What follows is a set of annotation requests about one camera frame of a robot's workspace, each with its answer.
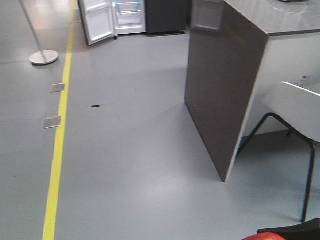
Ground grey kitchen island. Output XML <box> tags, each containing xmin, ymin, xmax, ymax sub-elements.
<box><xmin>184</xmin><ymin>0</ymin><xmax>320</xmax><ymax>181</ymax></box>

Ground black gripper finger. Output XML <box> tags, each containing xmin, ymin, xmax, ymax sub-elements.
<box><xmin>257</xmin><ymin>218</ymin><xmax>320</xmax><ymax>240</ymax></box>

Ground silver floor lamp stand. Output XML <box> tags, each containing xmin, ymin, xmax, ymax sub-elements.
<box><xmin>18</xmin><ymin>0</ymin><xmax>59</xmax><ymax>66</ymax></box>

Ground yellow floor tape line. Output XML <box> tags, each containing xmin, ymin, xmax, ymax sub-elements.
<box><xmin>42</xmin><ymin>0</ymin><xmax>79</xmax><ymax>240</ymax></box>

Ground red yellow apple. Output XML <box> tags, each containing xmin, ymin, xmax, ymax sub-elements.
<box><xmin>243</xmin><ymin>232</ymin><xmax>286</xmax><ymax>240</ymax></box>

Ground floor outlet cover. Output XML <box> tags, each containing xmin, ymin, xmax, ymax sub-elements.
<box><xmin>50</xmin><ymin>83</ymin><xmax>65</xmax><ymax>93</ymax></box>
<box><xmin>43</xmin><ymin>115</ymin><xmax>62</xmax><ymax>129</ymax></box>

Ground fridge door white interior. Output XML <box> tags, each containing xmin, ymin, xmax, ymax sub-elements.
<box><xmin>77</xmin><ymin>0</ymin><xmax>116</xmax><ymax>46</ymax></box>

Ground dark grey fridge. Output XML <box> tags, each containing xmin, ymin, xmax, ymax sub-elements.
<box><xmin>113</xmin><ymin>0</ymin><xmax>189</xmax><ymax>35</ymax></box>

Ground white chair black legs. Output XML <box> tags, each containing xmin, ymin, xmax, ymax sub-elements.
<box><xmin>237</xmin><ymin>82</ymin><xmax>320</xmax><ymax>223</ymax></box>

